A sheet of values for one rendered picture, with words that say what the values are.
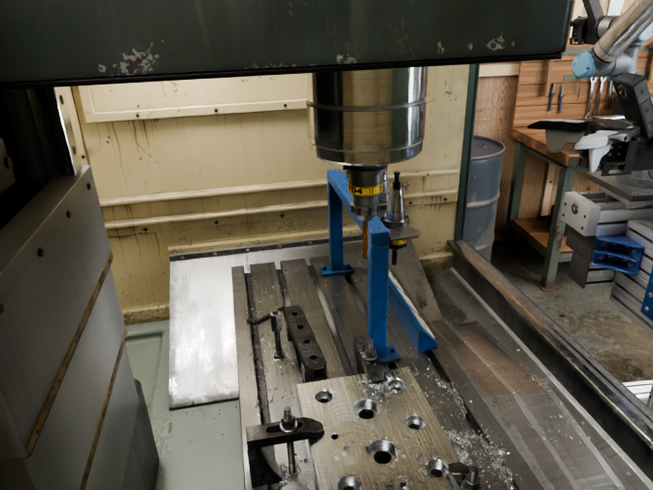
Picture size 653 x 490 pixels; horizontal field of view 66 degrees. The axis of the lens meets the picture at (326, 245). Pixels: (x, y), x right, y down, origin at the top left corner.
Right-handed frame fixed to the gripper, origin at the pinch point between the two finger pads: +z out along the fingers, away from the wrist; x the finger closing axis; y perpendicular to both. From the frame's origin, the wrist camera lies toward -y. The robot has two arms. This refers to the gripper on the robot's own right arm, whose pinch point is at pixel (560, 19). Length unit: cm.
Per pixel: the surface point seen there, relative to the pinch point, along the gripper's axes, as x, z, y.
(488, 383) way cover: -86, -74, 71
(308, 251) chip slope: -108, 2, 60
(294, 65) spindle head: -130, -104, -19
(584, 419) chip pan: -67, -87, 82
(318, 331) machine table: -123, -55, 52
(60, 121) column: -159, -69, -14
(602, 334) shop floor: 44, 4, 166
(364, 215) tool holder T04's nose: -122, -95, 4
